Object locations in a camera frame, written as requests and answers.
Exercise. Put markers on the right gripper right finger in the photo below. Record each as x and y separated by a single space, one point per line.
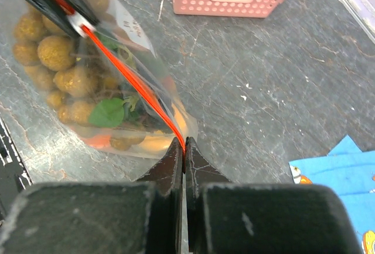
198 171

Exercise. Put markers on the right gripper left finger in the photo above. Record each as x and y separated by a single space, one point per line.
165 220

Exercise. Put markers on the yellow orange peach toy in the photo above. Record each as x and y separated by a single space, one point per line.
159 142

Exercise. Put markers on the orange persimmon toy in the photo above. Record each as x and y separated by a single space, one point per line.
99 141

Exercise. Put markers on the green longan bunch toy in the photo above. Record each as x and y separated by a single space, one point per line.
84 80

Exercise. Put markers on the clear zip top bag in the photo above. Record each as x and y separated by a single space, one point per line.
153 82

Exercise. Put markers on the blue cartoon cloth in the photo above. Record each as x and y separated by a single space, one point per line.
349 172

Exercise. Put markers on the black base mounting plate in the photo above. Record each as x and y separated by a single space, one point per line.
14 176

